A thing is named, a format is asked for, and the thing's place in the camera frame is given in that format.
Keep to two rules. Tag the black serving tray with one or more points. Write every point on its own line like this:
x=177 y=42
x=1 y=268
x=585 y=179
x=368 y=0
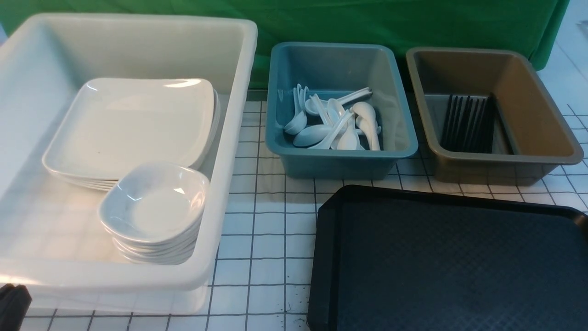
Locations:
x=397 y=260

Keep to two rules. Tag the white rice plate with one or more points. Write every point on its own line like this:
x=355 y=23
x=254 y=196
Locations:
x=134 y=92

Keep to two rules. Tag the black chopsticks bundle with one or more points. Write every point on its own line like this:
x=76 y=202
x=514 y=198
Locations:
x=468 y=125

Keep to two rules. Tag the large white plastic tub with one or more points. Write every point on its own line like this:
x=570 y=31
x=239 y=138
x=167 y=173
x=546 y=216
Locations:
x=51 y=238

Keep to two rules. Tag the top stacked white square plate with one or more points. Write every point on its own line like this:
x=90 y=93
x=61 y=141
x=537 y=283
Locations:
x=104 y=143

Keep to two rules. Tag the white soup spoon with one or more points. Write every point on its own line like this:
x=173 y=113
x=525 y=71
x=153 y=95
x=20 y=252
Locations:
x=366 y=122

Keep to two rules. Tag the lower stacked white bowls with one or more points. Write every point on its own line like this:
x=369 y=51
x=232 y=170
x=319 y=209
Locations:
x=172 y=253

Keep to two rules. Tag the teal plastic bin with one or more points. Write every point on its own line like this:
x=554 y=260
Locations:
x=333 y=70

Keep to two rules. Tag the brown plastic bin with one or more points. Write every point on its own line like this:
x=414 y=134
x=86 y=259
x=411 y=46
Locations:
x=531 y=137

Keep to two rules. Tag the top stacked white bowl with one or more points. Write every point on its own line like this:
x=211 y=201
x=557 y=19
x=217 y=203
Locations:
x=154 y=203

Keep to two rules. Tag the green cloth backdrop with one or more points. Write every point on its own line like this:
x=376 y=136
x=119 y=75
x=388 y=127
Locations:
x=528 y=27

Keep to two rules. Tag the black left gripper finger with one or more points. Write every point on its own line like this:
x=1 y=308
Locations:
x=14 y=303

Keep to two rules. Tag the white spoon pile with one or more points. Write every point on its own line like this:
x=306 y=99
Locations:
x=326 y=124

